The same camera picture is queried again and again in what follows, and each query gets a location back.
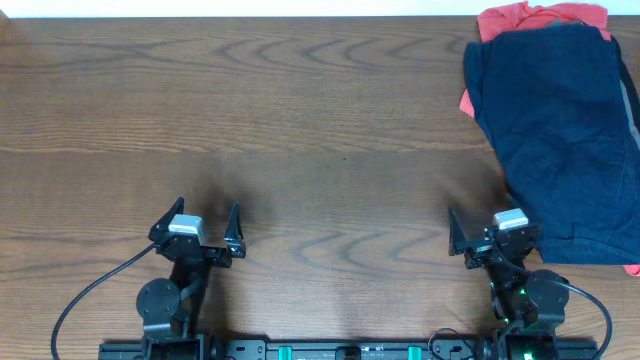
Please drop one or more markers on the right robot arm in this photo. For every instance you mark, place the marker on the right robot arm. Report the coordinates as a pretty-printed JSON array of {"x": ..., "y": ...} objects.
[{"x": 530, "y": 303}]

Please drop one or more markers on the red garment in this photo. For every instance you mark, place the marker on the red garment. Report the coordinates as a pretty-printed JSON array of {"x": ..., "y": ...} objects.
[{"x": 525, "y": 22}]

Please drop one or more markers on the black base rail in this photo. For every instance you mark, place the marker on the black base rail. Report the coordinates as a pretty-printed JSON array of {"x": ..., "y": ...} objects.
[{"x": 441, "y": 347}]

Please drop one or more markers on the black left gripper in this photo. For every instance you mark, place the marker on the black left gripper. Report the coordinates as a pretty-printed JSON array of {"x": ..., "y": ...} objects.
[{"x": 209, "y": 252}]

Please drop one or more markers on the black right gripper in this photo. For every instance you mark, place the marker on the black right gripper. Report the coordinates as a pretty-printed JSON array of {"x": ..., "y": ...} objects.
[{"x": 479, "y": 250}]

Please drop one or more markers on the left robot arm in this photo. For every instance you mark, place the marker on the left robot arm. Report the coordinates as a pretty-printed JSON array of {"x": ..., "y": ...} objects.
[{"x": 170, "y": 307}]

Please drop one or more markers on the navy blue shorts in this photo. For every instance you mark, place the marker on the navy blue shorts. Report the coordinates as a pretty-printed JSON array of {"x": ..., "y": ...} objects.
[{"x": 560, "y": 140}]

